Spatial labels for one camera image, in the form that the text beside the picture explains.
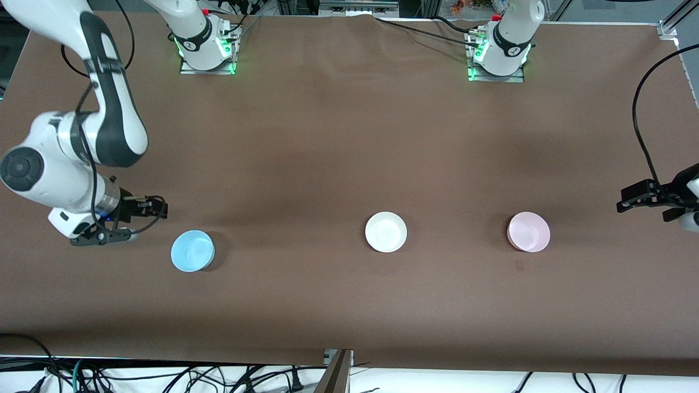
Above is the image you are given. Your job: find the blue bowl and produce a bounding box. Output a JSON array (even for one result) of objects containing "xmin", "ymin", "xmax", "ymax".
[{"xmin": 170, "ymin": 230, "xmax": 216, "ymax": 273}]

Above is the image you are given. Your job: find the pink bowl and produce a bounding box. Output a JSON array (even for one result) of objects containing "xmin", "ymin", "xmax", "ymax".
[{"xmin": 507, "ymin": 211, "xmax": 551, "ymax": 253}]

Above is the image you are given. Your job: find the white bowl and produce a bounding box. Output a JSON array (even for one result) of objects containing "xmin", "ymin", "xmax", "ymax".
[{"xmin": 365, "ymin": 211, "xmax": 408, "ymax": 253}]

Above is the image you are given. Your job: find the brown table cover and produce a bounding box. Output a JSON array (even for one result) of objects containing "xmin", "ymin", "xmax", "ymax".
[{"xmin": 0, "ymin": 10, "xmax": 699, "ymax": 377}]

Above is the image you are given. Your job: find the aluminium profile bar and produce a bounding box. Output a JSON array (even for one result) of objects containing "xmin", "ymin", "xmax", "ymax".
[{"xmin": 319, "ymin": 0, "xmax": 400, "ymax": 17}]

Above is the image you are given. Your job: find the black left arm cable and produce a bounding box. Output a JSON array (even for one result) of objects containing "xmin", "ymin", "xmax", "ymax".
[{"xmin": 632, "ymin": 43, "xmax": 699, "ymax": 190}]

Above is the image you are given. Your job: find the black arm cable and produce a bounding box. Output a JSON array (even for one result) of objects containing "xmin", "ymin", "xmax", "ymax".
[
  {"xmin": 60, "ymin": 0, "xmax": 168, "ymax": 242},
  {"xmin": 632, "ymin": 43, "xmax": 699, "ymax": 190}
]

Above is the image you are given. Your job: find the aluminium frame corner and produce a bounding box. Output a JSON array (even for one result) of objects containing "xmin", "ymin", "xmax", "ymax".
[{"xmin": 657, "ymin": 0, "xmax": 699, "ymax": 40}]

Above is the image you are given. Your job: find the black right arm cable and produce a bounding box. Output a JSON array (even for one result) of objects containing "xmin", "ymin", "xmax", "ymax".
[{"xmin": 60, "ymin": 0, "xmax": 168, "ymax": 242}]

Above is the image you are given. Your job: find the black looped floor cable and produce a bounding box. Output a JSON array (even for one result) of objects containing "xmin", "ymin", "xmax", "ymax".
[{"xmin": 0, "ymin": 332, "xmax": 62, "ymax": 393}]

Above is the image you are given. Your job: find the teal cable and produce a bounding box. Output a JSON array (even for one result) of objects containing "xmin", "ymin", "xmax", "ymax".
[{"xmin": 72, "ymin": 357, "xmax": 91, "ymax": 393}]

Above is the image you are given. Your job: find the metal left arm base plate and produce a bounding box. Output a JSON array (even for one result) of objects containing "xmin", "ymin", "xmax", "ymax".
[{"xmin": 468, "ymin": 64, "xmax": 525, "ymax": 84}]

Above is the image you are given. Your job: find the metal post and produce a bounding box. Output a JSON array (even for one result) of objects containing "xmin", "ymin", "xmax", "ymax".
[{"xmin": 314, "ymin": 349, "xmax": 355, "ymax": 393}]

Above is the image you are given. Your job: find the short black table cable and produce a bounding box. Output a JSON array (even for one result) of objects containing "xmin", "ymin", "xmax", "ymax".
[{"xmin": 430, "ymin": 15, "xmax": 473, "ymax": 34}]

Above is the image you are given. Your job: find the long black table cable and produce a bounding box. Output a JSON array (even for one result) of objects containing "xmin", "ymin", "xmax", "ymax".
[{"xmin": 374, "ymin": 16, "xmax": 482, "ymax": 47}]

